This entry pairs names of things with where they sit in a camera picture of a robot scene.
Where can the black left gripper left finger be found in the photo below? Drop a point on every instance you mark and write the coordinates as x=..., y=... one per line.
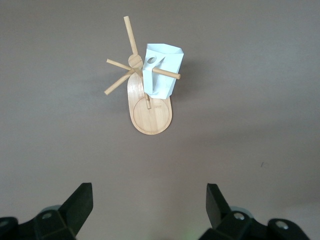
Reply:
x=62, y=222

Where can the white angular cup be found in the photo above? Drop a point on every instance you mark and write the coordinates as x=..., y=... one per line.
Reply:
x=170, y=62

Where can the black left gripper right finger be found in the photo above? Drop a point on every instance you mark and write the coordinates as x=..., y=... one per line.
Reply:
x=232, y=225

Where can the brown table cover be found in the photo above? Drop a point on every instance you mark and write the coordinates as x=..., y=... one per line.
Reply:
x=50, y=112

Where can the wooden cup rack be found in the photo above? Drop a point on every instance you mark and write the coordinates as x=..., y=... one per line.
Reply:
x=152, y=120

